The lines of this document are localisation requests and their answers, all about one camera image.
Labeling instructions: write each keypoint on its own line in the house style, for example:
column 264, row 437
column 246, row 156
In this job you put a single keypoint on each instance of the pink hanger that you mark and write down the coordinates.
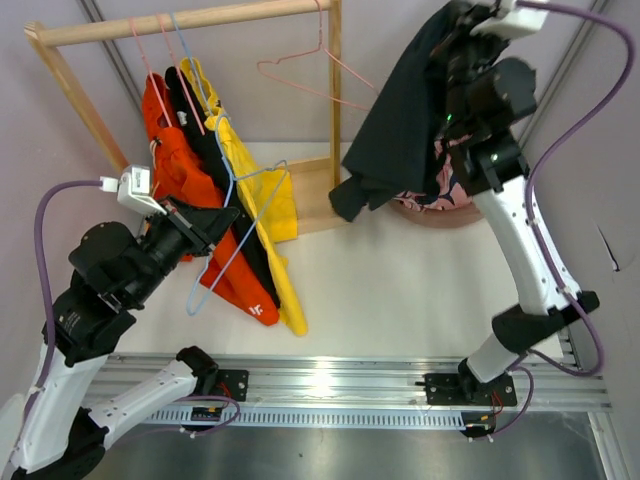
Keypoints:
column 150, row 73
column 185, row 85
column 318, row 70

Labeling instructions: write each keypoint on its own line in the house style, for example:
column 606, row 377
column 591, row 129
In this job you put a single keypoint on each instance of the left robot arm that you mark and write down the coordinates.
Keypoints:
column 114, row 274

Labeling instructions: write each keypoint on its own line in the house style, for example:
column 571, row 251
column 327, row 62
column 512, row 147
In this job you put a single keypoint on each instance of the aluminium mounting rail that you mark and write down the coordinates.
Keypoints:
column 335, row 392

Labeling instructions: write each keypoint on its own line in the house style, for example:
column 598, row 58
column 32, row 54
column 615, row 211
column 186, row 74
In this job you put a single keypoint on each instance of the wooden clothes rack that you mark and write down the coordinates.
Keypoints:
column 312, row 178

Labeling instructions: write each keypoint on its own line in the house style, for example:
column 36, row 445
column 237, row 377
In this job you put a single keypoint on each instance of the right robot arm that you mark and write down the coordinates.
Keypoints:
column 485, row 95

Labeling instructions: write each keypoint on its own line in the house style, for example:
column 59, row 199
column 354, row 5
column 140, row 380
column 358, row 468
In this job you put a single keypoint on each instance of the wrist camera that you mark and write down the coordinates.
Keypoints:
column 133, row 189
column 509, row 21

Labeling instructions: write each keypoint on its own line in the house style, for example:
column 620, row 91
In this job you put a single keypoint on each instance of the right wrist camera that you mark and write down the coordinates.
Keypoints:
column 509, row 21

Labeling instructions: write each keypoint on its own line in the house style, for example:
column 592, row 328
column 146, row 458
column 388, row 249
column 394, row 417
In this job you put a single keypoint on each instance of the pink translucent plastic basin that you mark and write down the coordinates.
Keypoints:
column 439, row 219

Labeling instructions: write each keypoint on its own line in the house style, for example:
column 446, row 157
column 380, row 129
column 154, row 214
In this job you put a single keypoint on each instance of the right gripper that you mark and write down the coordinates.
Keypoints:
column 461, row 23

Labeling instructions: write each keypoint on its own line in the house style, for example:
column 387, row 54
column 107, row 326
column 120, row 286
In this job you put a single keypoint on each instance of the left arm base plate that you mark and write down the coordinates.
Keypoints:
column 231, row 383

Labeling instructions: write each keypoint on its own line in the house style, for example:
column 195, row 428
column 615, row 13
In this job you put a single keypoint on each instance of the dark navy shorts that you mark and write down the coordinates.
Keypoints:
column 393, row 151

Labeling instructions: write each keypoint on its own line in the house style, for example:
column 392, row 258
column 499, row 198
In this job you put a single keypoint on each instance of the pink floral shorts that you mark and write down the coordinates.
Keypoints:
column 450, row 195

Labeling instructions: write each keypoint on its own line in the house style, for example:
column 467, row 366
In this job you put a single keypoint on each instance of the black shorts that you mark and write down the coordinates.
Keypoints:
column 239, row 265

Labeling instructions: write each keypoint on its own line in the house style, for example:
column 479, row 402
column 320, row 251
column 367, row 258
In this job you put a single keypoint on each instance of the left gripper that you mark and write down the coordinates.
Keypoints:
column 202, row 226

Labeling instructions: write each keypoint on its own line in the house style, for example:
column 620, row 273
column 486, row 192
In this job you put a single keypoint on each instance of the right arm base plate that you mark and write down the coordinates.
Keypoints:
column 450, row 389

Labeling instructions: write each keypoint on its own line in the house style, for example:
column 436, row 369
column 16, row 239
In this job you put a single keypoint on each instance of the orange shorts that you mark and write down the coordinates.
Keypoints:
column 169, row 151

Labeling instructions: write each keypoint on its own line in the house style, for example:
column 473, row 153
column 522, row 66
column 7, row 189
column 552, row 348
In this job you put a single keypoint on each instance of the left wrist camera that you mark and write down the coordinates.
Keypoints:
column 133, row 189

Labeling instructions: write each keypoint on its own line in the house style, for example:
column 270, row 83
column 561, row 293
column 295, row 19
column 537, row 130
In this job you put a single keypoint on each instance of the yellow shorts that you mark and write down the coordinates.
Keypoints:
column 268, row 196

